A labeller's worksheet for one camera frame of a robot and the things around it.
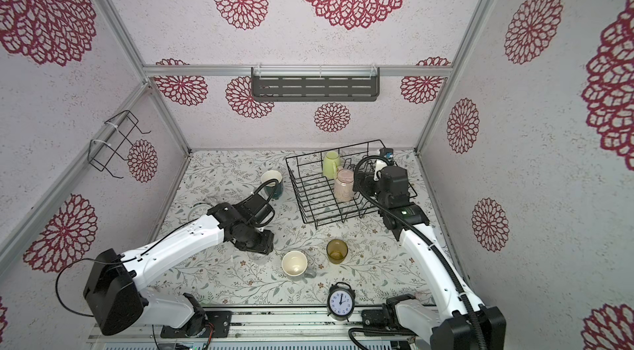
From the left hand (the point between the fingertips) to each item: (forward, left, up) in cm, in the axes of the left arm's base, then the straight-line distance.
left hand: (265, 252), depth 79 cm
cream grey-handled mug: (-2, -9, -8) cm, 12 cm away
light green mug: (+36, -23, +2) cm, 43 cm away
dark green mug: (+26, +1, 0) cm, 26 cm away
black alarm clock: (-13, -24, -7) cm, 28 cm away
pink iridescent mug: (+24, -27, +3) cm, 37 cm away
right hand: (+19, -34, +18) cm, 43 cm away
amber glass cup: (+3, -24, -7) cm, 25 cm away
